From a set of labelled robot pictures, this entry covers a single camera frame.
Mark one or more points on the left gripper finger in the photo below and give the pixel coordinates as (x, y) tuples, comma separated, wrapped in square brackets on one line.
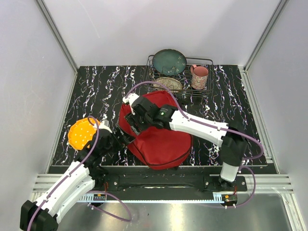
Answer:
[(126, 140), (118, 132)]

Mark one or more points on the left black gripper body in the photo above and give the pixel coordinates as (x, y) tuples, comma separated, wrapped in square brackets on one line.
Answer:
[(114, 145)]

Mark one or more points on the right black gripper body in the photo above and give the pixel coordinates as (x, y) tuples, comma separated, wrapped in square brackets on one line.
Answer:
[(144, 122)]

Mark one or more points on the red student backpack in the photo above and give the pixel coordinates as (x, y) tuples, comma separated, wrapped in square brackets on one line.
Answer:
[(157, 148)]

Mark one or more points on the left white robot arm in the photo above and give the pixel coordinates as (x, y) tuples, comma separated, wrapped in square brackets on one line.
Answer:
[(84, 180)]

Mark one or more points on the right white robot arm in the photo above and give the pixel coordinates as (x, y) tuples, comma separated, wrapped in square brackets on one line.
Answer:
[(231, 143)]

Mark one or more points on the orange plastic plate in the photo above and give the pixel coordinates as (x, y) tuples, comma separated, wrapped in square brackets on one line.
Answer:
[(81, 133)]

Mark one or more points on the speckled beige plate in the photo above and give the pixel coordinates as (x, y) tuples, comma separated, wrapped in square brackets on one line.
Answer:
[(171, 83)]

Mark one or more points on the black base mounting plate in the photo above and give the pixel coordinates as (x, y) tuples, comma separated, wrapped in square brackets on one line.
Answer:
[(208, 179)]

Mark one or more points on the teal ceramic plate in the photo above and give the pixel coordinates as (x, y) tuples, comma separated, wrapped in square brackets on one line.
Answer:
[(169, 62)]

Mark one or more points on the pink patterned mug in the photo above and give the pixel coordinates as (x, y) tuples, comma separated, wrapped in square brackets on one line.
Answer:
[(199, 77)]

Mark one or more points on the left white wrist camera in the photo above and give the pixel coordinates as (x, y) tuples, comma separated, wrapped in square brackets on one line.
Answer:
[(104, 124)]

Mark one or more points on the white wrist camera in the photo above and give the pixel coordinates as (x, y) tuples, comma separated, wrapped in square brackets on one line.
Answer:
[(130, 98), (104, 124)]

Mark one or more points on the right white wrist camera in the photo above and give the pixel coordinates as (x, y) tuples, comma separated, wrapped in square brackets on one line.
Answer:
[(130, 98)]

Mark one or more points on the black wire dish rack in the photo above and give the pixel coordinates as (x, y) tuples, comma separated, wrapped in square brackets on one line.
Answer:
[(185, 77)]

